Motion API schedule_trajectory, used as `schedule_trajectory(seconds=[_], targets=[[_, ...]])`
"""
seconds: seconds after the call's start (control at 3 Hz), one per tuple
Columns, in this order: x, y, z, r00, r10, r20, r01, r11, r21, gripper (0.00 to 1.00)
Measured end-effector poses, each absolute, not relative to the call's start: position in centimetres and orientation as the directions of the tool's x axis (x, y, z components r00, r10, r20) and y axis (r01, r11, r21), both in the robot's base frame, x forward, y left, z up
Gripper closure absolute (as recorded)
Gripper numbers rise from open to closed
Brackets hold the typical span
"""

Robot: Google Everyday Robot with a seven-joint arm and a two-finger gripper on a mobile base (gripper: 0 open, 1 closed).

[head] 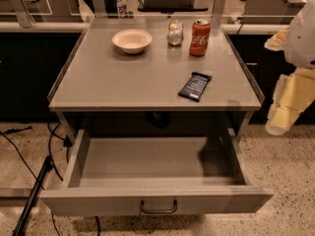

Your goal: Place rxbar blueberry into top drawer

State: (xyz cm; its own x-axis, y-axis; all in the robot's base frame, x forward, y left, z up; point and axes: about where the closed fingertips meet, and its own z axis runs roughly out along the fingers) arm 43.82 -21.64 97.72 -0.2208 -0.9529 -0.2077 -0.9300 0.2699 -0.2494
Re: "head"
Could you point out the open grey top drawer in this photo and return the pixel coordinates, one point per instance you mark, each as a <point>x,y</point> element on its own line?
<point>111,176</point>

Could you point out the grey cabinet table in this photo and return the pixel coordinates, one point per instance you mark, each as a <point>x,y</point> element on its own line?
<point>99,77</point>

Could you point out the clear glass jar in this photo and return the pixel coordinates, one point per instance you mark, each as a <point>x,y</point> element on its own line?
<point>175,33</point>

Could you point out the red coca-cola can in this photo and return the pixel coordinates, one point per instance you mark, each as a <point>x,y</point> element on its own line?
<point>200,36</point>

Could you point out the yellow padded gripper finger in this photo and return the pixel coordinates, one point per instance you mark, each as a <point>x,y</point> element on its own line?
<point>294,93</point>

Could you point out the black floor rail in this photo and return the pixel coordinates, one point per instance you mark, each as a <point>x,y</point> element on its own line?
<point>32,198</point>

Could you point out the blue rxbar blueberry wrapper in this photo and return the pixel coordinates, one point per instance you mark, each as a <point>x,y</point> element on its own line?
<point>195,86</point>

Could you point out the black drawer handle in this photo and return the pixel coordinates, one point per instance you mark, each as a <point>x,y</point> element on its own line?
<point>158,207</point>

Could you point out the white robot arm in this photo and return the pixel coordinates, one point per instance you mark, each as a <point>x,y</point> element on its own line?
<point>304,21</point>

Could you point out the white bowl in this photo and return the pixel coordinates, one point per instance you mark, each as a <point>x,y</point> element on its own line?
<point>132,41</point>

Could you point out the clear plastic bottle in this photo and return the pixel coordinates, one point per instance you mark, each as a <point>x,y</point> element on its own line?
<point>122,8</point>

